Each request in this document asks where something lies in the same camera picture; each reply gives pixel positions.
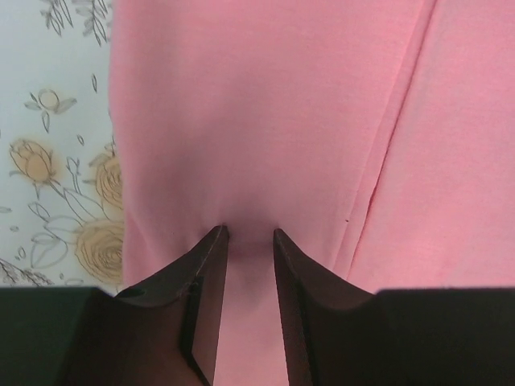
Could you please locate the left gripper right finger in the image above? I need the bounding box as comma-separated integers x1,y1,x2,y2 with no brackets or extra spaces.
274,230,514,385

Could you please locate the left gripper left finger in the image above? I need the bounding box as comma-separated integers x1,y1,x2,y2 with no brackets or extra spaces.
1,226,229,385

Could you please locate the pink t shirt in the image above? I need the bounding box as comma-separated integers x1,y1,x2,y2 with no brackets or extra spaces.
109,1,514,385

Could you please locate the floral tablecloth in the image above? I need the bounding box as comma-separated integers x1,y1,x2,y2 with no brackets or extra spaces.
1,1,124,294

